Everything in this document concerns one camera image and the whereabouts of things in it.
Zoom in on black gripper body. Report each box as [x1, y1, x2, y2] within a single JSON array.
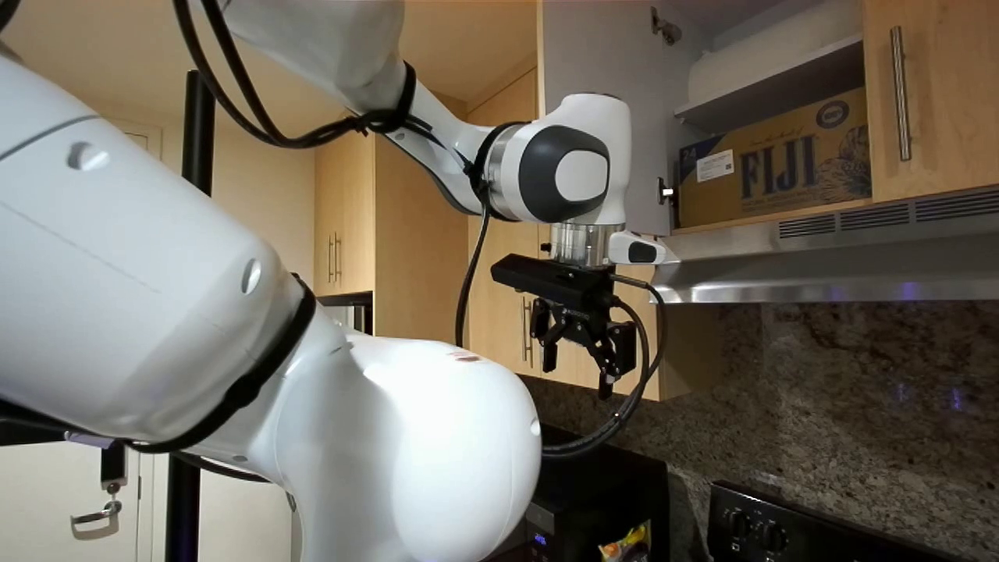
[[491, 253, 636, 377]]

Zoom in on light wood overhead cabinet door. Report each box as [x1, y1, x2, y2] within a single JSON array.
[[538, 0, 684, 234]]

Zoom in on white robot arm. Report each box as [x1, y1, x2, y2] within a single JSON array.
[[0, 0, 631, 562]]

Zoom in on tall light wood cabinet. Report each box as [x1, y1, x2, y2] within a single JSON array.
[[313, 134, 465, 339]]

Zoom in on white cabinet shelf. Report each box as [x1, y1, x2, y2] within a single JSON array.
[[673, 36, 864, 131]]

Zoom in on right overhead cabinet door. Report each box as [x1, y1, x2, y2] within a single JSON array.
[[860, 0, 999, 202]]

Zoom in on black microwave appliance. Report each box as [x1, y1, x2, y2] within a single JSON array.
[[485, 447, 669, 562]]

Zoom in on black stove control panel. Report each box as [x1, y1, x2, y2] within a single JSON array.
[[709, 480, 956, 562]]

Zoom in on brown Fiji cardboard box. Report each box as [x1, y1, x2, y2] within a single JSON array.
[[673, 88, 872, 228]]

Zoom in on stainless steel range hood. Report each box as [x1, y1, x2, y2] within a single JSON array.
[[654, 187, 999, 303]]

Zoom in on black vertical stand pole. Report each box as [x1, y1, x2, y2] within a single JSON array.
[[162, 69, 219, 562]]

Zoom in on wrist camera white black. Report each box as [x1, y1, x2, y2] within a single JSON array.
[[608, 231, 673, 265]]

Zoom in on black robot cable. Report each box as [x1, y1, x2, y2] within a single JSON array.
[[167, 0, 419, 154]]

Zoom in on silver clamp on strap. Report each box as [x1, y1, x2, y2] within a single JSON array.
[[67, 443, 128, 541]]

